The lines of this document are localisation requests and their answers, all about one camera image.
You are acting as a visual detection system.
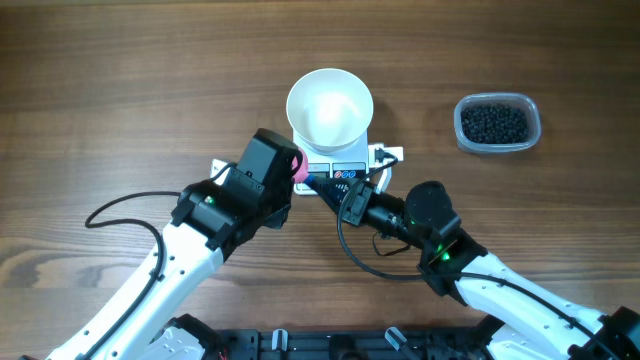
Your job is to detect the pink scoop blue handle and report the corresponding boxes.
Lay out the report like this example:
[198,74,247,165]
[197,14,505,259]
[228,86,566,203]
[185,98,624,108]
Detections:
[291,148,316,188]

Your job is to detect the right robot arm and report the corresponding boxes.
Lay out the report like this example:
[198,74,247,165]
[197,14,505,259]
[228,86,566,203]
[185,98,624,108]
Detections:
[305,176,639,359]

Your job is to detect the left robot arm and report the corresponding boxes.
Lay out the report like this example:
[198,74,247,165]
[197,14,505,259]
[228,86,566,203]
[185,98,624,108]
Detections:
[50,128,303,359]

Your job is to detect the white digital kitchen scale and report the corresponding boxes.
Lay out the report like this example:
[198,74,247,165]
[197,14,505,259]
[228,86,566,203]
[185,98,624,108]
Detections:
[293,133,369,180]

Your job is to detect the white bowl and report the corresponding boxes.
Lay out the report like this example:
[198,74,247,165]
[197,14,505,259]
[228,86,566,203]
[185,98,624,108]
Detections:
[285,68,374,153]

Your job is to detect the clear plastic container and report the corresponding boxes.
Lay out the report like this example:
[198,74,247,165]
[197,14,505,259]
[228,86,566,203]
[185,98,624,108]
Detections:
[454,92,542,154]

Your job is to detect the black beans in container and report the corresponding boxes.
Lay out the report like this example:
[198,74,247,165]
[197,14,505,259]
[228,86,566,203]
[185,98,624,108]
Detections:
[461,104,529,144]

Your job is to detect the black aluminium base frame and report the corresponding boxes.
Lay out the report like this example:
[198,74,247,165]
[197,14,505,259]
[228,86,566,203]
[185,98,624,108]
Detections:
[149,313,501,360]

